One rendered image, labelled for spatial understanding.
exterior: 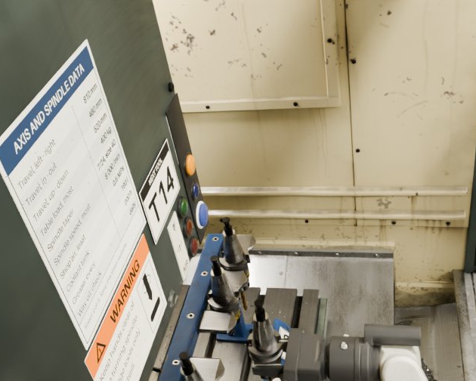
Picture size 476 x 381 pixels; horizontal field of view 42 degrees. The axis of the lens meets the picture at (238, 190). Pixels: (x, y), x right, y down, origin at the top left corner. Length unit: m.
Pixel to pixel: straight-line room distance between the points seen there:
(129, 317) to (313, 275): 1.22
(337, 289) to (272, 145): 0.46
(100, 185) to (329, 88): 0.99
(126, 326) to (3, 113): 0.26
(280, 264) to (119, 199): 1.27
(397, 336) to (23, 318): 0.77
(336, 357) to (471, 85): 0.70
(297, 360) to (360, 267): 0.71
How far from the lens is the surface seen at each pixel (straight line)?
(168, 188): 0.69
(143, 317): 0.64
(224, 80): 1.50
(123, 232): 0.58
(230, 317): 1.20
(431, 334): 1.87
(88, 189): 0.52
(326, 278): 1.78
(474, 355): 1.66
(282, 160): 1.61
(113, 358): 0.58
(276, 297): 1.65
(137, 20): 0.64
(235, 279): 1.26
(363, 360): 1.10
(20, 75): 0.45
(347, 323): 1.74
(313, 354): 1.13
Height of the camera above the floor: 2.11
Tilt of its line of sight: 37 degrees down
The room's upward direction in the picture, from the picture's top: 11 degrees counter-clockwise
